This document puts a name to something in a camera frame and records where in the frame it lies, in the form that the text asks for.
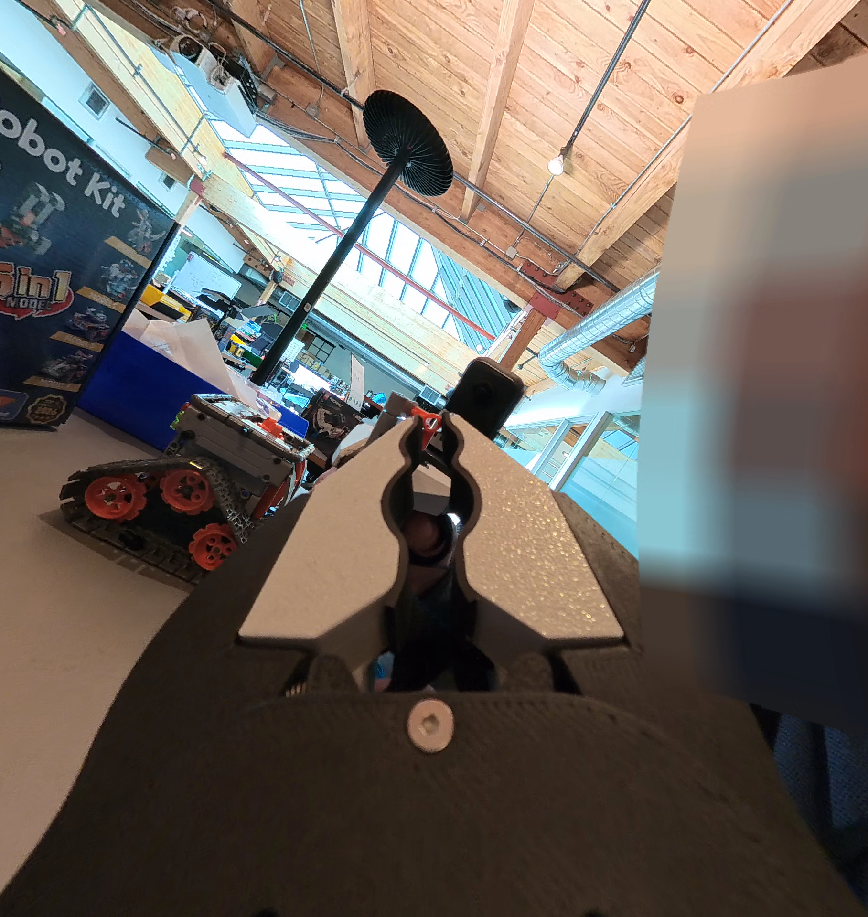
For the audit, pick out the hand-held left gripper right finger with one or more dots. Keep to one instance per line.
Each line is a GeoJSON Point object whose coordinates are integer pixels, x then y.
{"type": "Point", "coordinates": [541, 573]}

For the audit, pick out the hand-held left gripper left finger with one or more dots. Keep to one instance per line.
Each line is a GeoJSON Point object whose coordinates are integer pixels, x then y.
{"type": "Point", "coordinates": [319, 573]}

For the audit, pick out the person's right hand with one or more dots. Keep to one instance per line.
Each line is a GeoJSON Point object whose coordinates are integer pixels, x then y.
{"type": "Point", "coordinates": [425, 534]}

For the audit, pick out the toy tracked robot orange wheels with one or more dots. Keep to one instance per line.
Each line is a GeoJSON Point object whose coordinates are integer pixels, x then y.
{"type": "Point", "coordinates": [190, 494]}

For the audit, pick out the black car model box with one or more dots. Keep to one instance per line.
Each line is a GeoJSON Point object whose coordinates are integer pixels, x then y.
{"type": "Point", "coordinates": [330, 415]}

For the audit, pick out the blue storage bin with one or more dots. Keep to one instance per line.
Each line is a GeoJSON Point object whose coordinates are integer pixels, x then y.
{"type": "Point", "coordinates": [140, 387]}

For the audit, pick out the black pole ribbed disc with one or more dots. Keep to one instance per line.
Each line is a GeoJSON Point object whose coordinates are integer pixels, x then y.
{"type": "Point", "coordinates": [405, 143]}

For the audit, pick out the white paper sheets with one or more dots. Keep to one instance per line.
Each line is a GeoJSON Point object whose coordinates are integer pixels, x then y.
{"type": "Point", "coordinates": [183, 344]}

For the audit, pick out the white ceiling unit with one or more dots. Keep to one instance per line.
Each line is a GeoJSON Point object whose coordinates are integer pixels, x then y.
{"type": "Point", "coordinates": [211, 86]}

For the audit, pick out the dark blue robot kit box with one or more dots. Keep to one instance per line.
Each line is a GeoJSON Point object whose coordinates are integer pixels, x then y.
{"type": "Point", "coordinates": [47, 251]}

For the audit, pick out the silver air duct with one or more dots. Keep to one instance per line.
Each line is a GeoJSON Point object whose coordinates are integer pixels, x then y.
{"type": "Point", "coordinates": [598, 326]}

